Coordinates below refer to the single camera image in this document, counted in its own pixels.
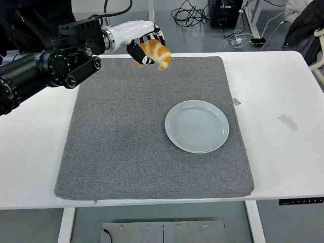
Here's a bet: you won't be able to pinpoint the table control panel black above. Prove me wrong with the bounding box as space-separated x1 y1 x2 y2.
278 196 324 206

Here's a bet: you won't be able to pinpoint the croissant bread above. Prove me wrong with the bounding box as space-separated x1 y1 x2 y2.
136 39 172 70

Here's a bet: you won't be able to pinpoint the grey round plate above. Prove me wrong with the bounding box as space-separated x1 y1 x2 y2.
165 100 230 154

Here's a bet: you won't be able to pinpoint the slanted background white table leg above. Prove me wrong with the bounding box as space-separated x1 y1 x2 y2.
242 0 261 38

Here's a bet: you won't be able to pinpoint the tangled black cables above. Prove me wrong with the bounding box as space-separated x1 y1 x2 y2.
171 0 213 27

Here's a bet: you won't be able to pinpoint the long grey tape piece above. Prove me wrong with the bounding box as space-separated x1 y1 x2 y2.
277 113 299 132

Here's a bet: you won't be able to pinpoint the white charger with cable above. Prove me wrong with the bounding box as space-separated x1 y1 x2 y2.
219 29 254 49

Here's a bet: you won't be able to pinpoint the grey fabric mat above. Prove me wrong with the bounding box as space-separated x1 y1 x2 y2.
54 56 255 200

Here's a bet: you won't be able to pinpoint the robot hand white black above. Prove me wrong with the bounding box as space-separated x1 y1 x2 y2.
111 20 167 66

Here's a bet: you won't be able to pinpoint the person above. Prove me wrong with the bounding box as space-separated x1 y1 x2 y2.
0 0 76 59

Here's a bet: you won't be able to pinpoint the black jacket on chair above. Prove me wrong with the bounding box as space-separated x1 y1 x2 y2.
280 0 324 66

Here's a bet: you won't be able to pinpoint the black computer box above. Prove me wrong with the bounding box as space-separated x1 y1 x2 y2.
208 0 244 28

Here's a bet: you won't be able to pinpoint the grey metal plate with screws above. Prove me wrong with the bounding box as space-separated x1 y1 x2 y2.
102 220 226 243

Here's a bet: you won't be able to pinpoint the black phone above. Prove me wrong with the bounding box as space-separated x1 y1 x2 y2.
250 37 267 47

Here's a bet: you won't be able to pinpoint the white chair armrest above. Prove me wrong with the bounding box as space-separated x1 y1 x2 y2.
308 26 324 70

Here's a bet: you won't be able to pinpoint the metal chair leg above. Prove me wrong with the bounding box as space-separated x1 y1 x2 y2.
260 21 288 51

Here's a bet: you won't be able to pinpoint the white garment on chair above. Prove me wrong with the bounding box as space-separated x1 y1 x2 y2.
283 0 312 23

